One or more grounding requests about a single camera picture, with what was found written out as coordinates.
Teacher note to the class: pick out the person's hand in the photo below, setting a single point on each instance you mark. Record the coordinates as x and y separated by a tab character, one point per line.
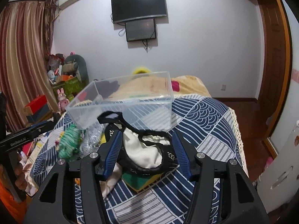
20	182

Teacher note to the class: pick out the yellow green sponge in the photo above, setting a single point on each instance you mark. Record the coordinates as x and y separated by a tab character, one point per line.
138	183

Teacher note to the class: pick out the grey green plush toy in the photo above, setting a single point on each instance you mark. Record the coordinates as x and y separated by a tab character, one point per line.
75	65

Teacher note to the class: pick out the blue white patterned bedspread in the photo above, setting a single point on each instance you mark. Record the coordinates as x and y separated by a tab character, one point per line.
209	125

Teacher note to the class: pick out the silver metallic scrubber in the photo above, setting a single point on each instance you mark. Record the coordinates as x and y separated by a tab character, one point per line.
91	140

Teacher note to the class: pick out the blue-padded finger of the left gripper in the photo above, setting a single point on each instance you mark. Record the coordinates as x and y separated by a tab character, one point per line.
38	129

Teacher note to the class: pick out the clear plastic storage box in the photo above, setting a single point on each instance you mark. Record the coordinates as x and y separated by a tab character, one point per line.
145	113

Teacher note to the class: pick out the large wall television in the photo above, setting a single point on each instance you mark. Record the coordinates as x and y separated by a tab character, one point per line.
127	10

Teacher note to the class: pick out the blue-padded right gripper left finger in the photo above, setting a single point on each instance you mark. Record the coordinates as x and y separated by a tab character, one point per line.
55	200

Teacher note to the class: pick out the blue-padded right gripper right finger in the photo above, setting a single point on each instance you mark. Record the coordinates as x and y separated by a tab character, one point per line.
239	202

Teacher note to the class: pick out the wooden door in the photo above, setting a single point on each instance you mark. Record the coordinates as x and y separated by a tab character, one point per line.
277	61

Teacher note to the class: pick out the green storage box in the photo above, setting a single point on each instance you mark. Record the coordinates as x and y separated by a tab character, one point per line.
71	87

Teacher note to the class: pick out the green knitted cloth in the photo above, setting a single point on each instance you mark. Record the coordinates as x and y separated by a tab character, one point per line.
69	144

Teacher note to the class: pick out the red and blue box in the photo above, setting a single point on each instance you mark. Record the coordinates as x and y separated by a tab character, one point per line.
36	109

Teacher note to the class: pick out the pink rabbit toy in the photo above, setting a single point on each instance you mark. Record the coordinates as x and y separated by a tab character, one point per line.
63	101

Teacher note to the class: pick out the white drawstring cloth bag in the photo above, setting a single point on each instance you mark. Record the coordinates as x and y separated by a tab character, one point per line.
108	185

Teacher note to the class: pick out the wall power outlet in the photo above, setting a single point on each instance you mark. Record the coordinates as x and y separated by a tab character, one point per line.
223	87

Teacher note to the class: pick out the dark purple clothing pile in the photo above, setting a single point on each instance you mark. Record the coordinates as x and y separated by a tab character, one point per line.
106	88

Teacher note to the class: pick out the small wall monitor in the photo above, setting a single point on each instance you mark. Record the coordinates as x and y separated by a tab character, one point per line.
141	29

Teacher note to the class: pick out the beige patchwork blanket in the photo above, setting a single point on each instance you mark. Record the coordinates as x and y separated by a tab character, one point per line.
154	86

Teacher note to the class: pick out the yellow curved pillow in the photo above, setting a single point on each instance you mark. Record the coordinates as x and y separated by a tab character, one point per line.
141	70

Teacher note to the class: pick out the white panel with cutouts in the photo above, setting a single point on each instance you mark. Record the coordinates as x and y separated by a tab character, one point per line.
279	182

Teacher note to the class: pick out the striped red beige curtain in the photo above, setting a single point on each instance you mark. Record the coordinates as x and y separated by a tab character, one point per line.
26	43

